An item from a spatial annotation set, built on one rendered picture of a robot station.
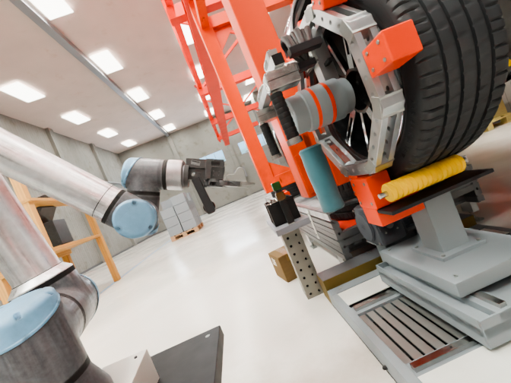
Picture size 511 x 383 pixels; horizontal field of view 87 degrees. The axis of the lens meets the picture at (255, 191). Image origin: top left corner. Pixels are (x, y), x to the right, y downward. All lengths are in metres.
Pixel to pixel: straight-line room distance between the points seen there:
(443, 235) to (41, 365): 1.11
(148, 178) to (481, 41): 0.88
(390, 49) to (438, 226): 0.62
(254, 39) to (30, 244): 1.20
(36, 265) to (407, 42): 1.00
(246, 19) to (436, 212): 1.18
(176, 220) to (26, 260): 7.82
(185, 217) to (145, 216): 7.90
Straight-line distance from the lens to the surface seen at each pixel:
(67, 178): 0.71
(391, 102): 0.76
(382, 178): 0.96
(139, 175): 0.81
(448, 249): 1.12
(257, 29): 1.52
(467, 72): 0.84
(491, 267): 1.02
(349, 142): 1.19
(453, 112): 0.84
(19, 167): 0.74
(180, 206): 8.56
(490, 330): 0.94
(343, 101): 0.94
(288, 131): 0.75
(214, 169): 0.81
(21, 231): 0.89
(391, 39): 0.70
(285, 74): 0.78
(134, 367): 0.85
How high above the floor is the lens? 0.69
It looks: 2 degrees down
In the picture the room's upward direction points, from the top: 23 degrees counter-clockwise
